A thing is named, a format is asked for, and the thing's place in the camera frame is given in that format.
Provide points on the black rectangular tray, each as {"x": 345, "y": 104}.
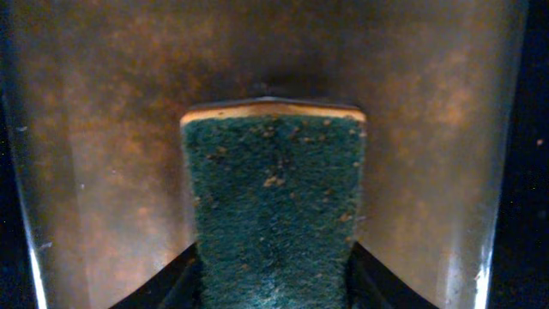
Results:
{"x": 93, "y": 92}

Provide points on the green and yellow sponge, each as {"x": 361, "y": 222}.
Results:
{"x": 276, "y": 184}

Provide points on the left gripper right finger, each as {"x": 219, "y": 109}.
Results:
{"x": 371, "y": 285}

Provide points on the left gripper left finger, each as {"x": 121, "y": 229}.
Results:
{"x": 177, "y": 286}

